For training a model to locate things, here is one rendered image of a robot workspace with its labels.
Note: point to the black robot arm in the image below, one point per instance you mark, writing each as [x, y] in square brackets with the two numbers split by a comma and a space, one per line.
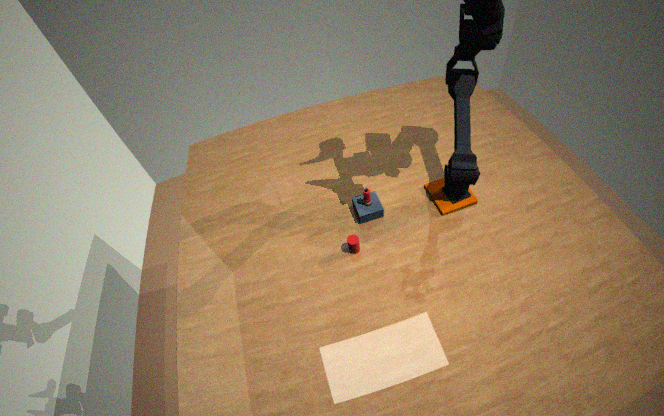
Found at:
[482, 32]

